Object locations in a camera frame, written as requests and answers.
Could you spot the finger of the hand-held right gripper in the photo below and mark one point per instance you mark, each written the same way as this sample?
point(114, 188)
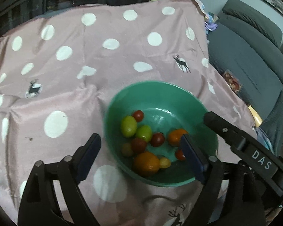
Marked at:
point(219, 127)

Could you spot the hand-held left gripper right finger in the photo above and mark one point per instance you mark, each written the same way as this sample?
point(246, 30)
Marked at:
point(191, 157)

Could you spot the green bowl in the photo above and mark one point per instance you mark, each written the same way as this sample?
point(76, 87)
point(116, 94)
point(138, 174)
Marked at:
point(160, 94)

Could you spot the grey sofa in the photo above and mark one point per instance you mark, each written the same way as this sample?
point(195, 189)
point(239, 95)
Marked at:
point(245, 63)

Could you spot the light blue cloth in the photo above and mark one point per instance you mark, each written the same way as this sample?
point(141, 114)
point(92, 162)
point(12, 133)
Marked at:
point(264, 136)

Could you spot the clear snack packet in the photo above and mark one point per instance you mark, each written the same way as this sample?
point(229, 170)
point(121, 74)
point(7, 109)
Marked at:
point(232, 81)

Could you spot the green oval fruit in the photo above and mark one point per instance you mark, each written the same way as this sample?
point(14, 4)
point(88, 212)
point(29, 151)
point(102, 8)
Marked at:
point(143, 133)
point(128, 126)

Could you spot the pastel printed sheet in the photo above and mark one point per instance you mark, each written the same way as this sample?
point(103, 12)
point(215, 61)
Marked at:
point(210, 21)

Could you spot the pink polka dot cloth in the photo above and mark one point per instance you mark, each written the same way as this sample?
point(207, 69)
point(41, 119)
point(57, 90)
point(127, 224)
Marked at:
point(85, 63)

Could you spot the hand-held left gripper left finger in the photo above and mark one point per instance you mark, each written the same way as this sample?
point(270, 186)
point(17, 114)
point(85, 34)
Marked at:
point(89, 157)

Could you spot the small orange tomato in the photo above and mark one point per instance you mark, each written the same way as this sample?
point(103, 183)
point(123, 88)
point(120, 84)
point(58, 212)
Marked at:
point(174, 137)

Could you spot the yellow paper packet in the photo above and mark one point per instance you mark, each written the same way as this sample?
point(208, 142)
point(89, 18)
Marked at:
point(256, 116)

